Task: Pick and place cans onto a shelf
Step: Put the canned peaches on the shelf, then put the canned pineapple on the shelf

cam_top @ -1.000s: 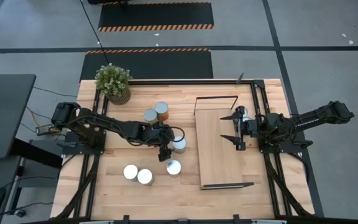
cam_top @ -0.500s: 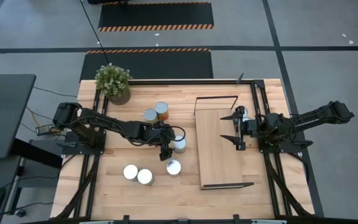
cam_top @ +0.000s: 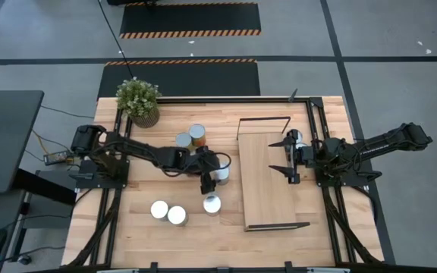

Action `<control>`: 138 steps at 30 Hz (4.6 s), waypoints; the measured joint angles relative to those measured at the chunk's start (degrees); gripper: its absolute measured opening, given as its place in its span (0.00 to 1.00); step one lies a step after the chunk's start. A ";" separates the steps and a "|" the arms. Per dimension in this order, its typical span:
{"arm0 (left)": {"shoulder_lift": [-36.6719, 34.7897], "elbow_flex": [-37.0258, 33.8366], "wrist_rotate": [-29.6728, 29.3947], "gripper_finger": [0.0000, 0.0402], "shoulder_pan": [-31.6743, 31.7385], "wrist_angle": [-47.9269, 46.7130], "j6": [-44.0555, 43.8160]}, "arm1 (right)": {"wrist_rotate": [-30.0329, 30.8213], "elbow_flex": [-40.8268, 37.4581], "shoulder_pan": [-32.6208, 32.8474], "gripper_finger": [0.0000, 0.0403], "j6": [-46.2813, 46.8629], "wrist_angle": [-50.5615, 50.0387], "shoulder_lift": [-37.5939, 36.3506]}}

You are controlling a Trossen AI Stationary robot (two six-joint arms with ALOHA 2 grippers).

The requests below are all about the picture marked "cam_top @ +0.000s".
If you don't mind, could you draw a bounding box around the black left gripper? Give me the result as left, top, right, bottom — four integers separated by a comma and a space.
187, 145, 225, 195

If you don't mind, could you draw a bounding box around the artificial plant in ribbed pot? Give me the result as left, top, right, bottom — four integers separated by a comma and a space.
115, 77, 163, 129

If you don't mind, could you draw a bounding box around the green-label tin can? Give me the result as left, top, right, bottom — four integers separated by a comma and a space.
211, 163, 231, 187

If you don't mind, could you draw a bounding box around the wooden shelf with black legs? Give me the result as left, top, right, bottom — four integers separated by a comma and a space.
235, 115, 311, 232

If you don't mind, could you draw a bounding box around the orange corn tin can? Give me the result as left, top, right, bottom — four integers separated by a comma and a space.
202, 192, 222, 217

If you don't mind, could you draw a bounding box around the black hazard-striped floor mat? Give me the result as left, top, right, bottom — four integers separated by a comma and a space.
118, 2, 262, 39
96, 58, 261, 98

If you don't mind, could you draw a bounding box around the black desk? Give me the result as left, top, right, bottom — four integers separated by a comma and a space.
0, 89, 45, 195

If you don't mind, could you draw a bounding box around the orange-label tin can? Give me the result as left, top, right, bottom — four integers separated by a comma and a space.
188, 123, 207, 148

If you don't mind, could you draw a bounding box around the black desk leg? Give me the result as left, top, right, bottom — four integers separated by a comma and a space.
13, 168, 78, 206

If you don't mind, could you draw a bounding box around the thin black hanging cable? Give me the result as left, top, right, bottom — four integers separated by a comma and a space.
96, 0, 135, 80

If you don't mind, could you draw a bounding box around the orange tin can Pi print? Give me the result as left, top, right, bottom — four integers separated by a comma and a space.
167, 205, 189, 228

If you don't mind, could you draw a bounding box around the black power adapter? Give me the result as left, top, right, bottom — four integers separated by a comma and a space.
42, 150, 71, 167

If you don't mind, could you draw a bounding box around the thin black floor cable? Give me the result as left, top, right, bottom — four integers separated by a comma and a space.
39, 105, 96, 120

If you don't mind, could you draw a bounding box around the green oranges tin can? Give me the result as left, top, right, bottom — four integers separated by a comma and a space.
174, 132, 193, 151
149, 199, 170, 222

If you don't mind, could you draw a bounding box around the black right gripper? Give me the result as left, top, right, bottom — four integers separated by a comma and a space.
268, 136, 316, 186

